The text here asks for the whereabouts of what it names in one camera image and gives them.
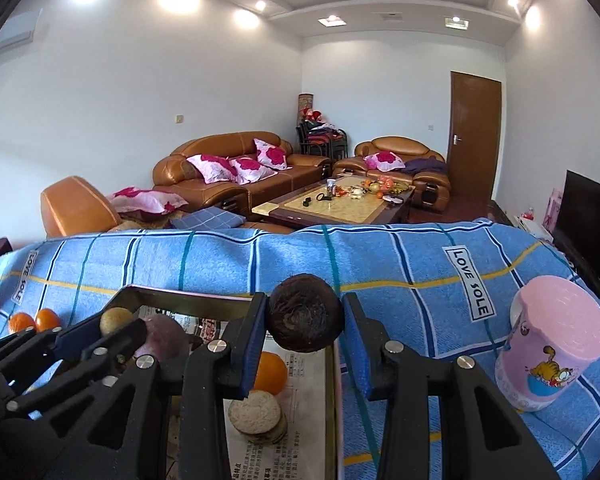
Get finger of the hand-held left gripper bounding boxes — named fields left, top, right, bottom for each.
left=0, top=316, right=106, bottom=376
left=10, top=317, right=151, bottom=411

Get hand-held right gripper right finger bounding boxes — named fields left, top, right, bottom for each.
left=341, top=292, right=561, bottom=480

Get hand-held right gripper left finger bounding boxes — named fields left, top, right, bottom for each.
left=40, top=292, right=268, bottom=480

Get brown kiwi fruit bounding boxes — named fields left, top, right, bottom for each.
left=99, top=307, right=135, bottom=338

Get orange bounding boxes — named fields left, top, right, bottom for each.
left=35, top=308, right=61, bottom=333
left=8, top=312, right=36, bottom=335
left=250, top=351, right=289, bottom=397

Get purple beetroot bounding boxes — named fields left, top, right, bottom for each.
left=140, top=314, right=203, bottom=376

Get dark brown round fruit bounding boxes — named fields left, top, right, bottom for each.
left=265, top=273, right=345, bottom=353

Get round white rice cracker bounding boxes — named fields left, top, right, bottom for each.
left=228, top=391, right=284, bottom=436

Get newspaper lining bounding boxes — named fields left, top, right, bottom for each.
left=165, top=312, right=331, bottom=480

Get blue plaid blanket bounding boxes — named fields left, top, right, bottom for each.
left=0, top=219, right=600, bottom=480

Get round brown cookie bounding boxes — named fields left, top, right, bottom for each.
left=245, top=412, right=289, bottom=445

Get orange leather armchair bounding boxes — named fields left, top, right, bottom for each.
left=41, top=176, right=123, bottom=238

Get folded blue plaid cloth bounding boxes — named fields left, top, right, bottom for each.
left=170, top=206, right=246, bottom=231

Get wooden coffee table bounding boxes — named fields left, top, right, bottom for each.
left=251, top=176, right=416, bottom=228

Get assorted snack pile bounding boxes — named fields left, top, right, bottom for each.
left=347, top=176, right=413, bottom=200

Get white pink flower pillow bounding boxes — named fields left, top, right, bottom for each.
left=363, top=151, right=406, bottom=171
left=229, top=156, right=278, bottom=184
left=186, top=154, right=238, bottom=185
left=253, top=138, right=289, bottom=170

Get purple cloth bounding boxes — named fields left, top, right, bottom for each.
left=405, top=158, right=448, bottom=176

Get pink cartoon cup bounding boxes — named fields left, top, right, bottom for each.
left=495, top=275, right=600, bottom=413

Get brown leather armchair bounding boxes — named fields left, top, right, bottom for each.
left=332, top=136, right=452, bottom=208

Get brown leather three-seat sofa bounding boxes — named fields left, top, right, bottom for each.
left=152, top=131, right=333, bottom=211

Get stacked black chairs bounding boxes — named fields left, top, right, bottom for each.
left=296, top=122, right=348, bottom=161

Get pink gift bag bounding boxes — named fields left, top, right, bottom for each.
left=542, top=187, right=563, bottom=233

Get brown wooden door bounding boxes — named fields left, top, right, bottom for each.
left=447, top=71, right=503, bottom=203

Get black television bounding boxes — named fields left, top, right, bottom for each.
left=552, top=170, right=600, bottom=297

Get white air conditioner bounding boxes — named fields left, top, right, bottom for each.
left=0, top=7, right=43, bottom=56

